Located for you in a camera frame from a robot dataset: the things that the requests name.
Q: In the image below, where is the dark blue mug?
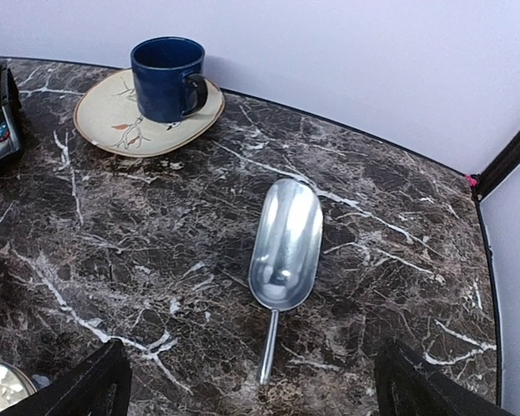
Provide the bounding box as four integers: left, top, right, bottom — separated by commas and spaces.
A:
130, 36, 208, 123

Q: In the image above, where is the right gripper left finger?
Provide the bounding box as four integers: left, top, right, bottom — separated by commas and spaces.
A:
0, 338, 133, 416

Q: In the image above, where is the gold jar lid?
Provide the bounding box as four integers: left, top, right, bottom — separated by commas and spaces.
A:
0, 362, 37, 407

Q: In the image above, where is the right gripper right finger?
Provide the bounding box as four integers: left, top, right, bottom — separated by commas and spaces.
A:
374, 339, 508, 416

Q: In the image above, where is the metal scoop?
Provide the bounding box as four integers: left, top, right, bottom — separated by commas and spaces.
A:
248, 179, 323, 386

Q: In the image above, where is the right black frame post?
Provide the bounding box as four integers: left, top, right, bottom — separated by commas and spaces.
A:
472, 131, 520, 201

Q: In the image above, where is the beige ceramic plate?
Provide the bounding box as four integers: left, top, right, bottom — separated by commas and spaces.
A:
73, 68, 225, 158

